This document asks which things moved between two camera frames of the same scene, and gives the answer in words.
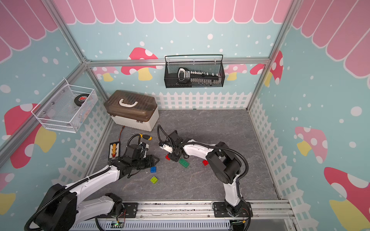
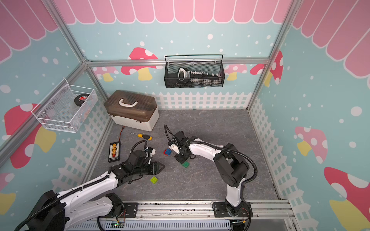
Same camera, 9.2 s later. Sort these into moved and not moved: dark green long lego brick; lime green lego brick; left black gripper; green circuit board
Moved: left black gripper
Not moved: dark green long lego brick; green circuit board; lime green lego brick
